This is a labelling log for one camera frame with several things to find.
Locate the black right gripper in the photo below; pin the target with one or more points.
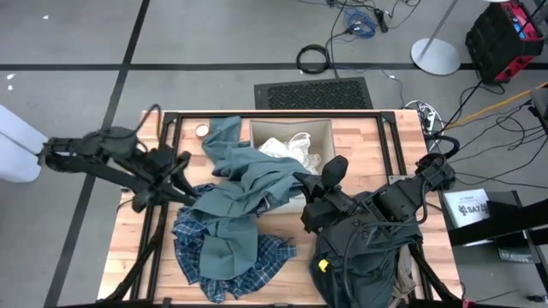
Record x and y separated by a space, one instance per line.
329 209

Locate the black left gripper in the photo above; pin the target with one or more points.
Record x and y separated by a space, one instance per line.
156 179

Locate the white knit garment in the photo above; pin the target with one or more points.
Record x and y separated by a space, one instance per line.
291 147

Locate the teal grey shirt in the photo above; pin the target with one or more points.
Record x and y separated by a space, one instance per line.
240 192

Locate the beige fabric storage box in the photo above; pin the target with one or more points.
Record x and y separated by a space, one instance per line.
265 128

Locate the blue plaid shirt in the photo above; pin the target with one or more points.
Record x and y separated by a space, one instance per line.
265 261

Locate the dark green garment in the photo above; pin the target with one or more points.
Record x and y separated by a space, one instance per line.
377 274

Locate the tan garment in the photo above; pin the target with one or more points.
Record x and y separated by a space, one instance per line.
404 276

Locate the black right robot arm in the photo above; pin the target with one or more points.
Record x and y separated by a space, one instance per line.
402 197

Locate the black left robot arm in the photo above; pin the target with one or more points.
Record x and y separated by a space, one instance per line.
85 149

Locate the white power strip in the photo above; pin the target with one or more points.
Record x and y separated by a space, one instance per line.
428 117

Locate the white foam block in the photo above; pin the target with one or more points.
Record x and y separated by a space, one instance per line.
17 149

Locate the grey round-base stand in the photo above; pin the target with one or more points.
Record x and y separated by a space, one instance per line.
434 57

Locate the black and red case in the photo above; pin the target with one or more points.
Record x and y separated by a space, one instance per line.
496 38

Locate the dark grey box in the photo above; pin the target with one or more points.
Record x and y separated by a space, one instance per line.
540 104

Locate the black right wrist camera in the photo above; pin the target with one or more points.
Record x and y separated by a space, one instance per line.
336 171

